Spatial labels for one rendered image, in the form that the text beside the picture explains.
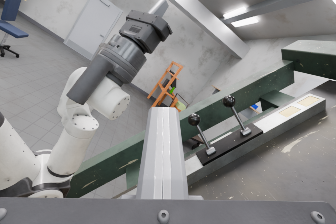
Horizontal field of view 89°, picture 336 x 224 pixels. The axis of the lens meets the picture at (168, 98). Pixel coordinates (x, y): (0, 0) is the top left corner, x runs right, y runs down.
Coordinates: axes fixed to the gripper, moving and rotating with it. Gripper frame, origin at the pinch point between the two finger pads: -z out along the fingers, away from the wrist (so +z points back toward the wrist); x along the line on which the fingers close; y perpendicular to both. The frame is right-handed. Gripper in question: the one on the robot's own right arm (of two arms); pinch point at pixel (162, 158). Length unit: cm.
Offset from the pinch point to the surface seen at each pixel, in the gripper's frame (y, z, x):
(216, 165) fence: 35.8, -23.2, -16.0
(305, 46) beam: 13, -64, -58
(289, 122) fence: 26, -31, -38
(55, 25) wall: 156, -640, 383
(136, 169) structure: 55, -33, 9
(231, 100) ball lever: 21.1, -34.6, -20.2
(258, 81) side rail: 27, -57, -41
